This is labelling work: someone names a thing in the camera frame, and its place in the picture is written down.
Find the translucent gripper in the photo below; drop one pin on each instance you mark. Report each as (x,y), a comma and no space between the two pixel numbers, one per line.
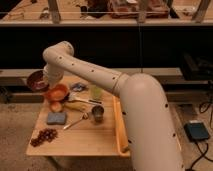
(52,75)

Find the dark purple bowl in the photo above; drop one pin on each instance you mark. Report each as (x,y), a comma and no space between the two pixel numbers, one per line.
(36,83)

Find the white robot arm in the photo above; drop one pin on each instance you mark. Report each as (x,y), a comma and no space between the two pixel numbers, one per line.
(152,138)

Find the yellow plastic tray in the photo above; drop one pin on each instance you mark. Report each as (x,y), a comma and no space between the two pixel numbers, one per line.
(121,137)

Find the orange bowl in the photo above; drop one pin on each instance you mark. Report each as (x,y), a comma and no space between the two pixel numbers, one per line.
(58,93)

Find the blue grey crumpled object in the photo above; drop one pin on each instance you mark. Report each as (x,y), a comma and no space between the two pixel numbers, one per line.
(78,87)

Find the orange fruit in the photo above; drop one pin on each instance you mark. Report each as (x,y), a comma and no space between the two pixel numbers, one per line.
(56,107)

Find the green bottle with white lid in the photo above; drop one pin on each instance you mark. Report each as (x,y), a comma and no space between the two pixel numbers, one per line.
(95,92)

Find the blue sponge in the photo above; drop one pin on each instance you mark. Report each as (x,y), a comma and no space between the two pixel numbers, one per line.
(56,119)

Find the metal spoon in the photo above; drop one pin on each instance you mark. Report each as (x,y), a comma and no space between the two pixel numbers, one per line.
(83,117)

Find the small metal cup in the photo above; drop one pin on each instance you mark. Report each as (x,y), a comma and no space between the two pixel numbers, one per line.
(97,112)

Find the wooden table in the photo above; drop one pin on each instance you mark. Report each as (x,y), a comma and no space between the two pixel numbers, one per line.
(86,138)

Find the bunch of dark grapes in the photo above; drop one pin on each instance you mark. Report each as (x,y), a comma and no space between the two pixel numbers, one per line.
(44,135)

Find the white handled brush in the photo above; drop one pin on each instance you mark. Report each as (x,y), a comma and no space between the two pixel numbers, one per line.
(73,97)

